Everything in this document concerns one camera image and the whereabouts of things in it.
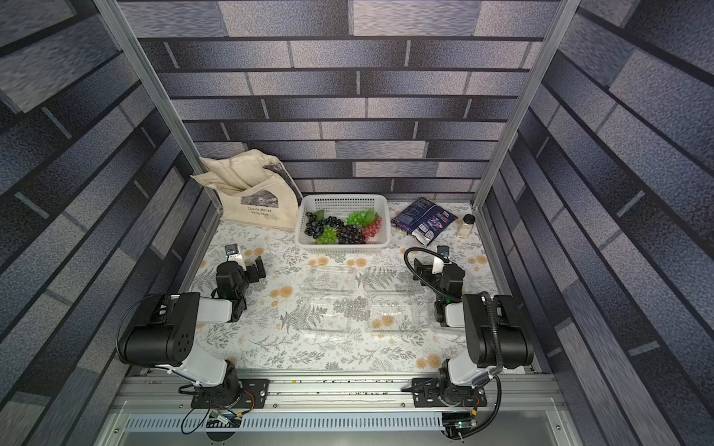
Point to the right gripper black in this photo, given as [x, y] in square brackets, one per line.
[423, 270]

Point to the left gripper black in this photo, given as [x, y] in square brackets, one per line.
[253, 270]

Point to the dark purple grape bunch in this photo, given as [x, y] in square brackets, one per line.
[351, 235]

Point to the red grape bunch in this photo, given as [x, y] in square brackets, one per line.
[371, 231]

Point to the clear clamshell container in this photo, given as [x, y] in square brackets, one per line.
[329, 290]
[395, 301]

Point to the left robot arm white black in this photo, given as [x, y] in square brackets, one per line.
[161, 335]

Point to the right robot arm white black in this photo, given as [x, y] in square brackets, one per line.
[497, 332]

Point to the small black-capped bottle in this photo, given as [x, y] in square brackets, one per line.
[466, 226]

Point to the black grape bunch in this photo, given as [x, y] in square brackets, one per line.
[316, 222]

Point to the dark blue snack bag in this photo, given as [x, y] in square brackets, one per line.
[424, 220]

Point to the beige canvas tote bag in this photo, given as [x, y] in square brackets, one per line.
[254, 188]

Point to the green grape bunch front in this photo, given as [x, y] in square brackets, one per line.
[329, 236]

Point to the green grape bunch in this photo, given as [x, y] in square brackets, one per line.
[329, 236]
[362, 219]

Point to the white plastic basket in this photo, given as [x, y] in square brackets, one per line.
[341, 206]

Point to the floral tablecloth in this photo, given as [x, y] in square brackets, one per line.
[272, 333]

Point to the green grape bunch right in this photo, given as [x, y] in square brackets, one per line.
[362, 219]

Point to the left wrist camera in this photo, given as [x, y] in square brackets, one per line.
[234, 254]

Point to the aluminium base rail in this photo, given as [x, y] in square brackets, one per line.
[339, 402]

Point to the left aluminium frame post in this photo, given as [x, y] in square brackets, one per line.
[121, 31]

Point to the aluminium frame post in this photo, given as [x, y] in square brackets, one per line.
[121, 31]
[562, 19]

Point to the right aluminium frame post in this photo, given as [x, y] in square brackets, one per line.
[562, 19]

